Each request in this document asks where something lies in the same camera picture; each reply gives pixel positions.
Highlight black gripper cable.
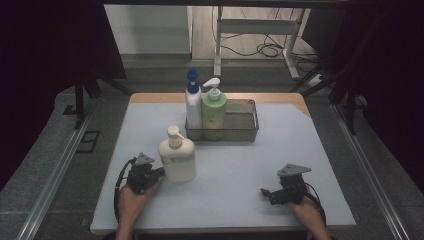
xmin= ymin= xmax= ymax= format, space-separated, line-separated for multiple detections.
xmin=303 ymin=181 xmax=330 ymax=240
xmin=113 ymin=157 xmax=138 ymax=225

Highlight black floor cables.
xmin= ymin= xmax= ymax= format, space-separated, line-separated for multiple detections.
xmin=218 ymin=6 xmax=321 ymax=66

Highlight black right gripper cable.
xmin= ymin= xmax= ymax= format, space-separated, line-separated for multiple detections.
xmin=303 ymin=181 xmax=330 ymax=240

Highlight dark curtain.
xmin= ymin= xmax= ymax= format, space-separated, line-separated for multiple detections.
xmin=301 ymin=0 xmax=424 ymax=193
xmin=0 ymin=0 xmax=128 ymax=193

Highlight person's right hand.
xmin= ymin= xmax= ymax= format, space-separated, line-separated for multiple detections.
xmin=285 ymin=193 xmax=324 ymax=229

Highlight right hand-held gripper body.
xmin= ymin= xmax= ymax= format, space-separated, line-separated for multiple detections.
xmin=273 ymin=163 xmax=313 ymax=205

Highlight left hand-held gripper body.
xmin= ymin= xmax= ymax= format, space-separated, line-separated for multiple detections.
xmin=126 ymin=151 xmax=160 ymax=195

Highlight white power strip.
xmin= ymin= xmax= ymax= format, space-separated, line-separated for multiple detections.
xmin=306 ymin=73 xmax=326 ymax=89

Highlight black metal stand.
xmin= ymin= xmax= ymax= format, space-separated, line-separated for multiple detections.
xmin=289 ymin=13 xmax=384 ymax=136
xmin=62 ymin=63 xmax=133 ymax=130

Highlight white bottle with blue pump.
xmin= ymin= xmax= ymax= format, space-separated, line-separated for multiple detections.
xmin=185 ymin=67 xmax=204 ymax=141

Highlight white panel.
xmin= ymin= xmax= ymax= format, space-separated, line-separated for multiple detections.
xmin=103 ymin=4 xmax=194 ymax=55

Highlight aluminium rail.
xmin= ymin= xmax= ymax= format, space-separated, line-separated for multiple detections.
xmin=331 ymin=103 xmax=412 ymax=240
xmin=15 ymin=99 xmax=98 ymax=240

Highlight white desk frame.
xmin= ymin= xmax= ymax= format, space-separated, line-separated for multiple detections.
xmin=213 ymin=5 xmax=306 ymax=81

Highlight white table mat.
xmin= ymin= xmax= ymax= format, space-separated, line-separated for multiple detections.
xmin=89 ymin=102 xmax=357 ymax=235

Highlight cream pump bottle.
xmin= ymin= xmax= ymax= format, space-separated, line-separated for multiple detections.
xmin=157 ymin=124 xmax=198 ymax=184

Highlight green pump bottle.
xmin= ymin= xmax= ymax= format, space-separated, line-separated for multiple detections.
xmin=201 ymin=77 xmax=228 ymax=141

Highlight grey metal mesh basket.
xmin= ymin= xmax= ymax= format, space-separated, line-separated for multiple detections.
xmin=184 ymin=97 xmax=260 ymax=142

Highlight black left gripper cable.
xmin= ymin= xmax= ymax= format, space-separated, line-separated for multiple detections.
xmin=113 ymin=157 xmax=138 ymax=225

